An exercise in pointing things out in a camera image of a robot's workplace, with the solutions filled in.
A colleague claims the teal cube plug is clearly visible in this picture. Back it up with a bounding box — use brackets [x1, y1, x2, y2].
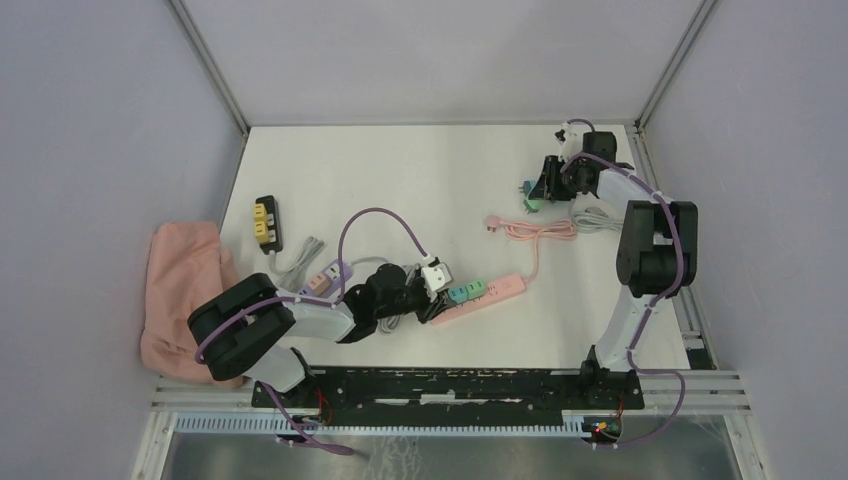
[447, 286, 468, 305]

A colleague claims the green cube plug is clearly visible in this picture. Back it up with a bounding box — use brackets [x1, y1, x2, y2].
[465, 280, 487, 301]
[522, 198, 544, 214]

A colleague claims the pink power strip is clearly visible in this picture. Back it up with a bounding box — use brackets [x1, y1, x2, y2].
[430, 274, 527, 325]

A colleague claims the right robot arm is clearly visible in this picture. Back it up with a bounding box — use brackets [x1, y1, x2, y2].
[532, 123, 698, 408]

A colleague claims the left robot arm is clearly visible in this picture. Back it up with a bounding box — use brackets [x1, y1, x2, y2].
[187, 260, 453, 407]

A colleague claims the beige pink charger plug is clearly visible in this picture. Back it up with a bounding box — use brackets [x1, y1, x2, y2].
[305, 273, 332, 297]

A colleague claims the yellow charger plug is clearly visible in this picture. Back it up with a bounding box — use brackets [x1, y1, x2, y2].
[252, 203, 267, 222]
[254, 220, 270, 244]

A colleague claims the purple power strip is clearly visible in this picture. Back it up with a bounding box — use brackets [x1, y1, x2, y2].
[298, 260, 352, 298]

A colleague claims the small black power strip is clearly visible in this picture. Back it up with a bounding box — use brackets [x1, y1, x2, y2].
[254, 195, 283, 255]

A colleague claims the pink cloth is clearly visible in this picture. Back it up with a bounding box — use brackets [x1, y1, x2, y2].
[140, 221, 246, 388]

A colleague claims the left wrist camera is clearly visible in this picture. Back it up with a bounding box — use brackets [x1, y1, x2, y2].
[419, 255, 453, 297]

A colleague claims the grey cable of small strip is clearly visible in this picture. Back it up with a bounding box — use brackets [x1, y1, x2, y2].
[268, 236, 327, 297]

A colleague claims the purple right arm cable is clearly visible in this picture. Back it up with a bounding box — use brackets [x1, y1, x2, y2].
[559, 118, 687, 450]

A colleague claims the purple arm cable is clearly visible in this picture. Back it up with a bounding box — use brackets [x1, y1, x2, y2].
[194, 207, 439, 458]
[559, 118, 687, 450]

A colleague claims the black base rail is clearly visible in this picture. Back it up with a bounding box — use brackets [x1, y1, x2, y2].
[281, 366, 645, 427]

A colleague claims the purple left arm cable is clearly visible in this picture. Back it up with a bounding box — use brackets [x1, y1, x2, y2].
[194, 207, 439, 458]

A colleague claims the white slotted cable duct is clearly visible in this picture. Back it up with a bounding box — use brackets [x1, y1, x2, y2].
[173, 411, 590, 439]

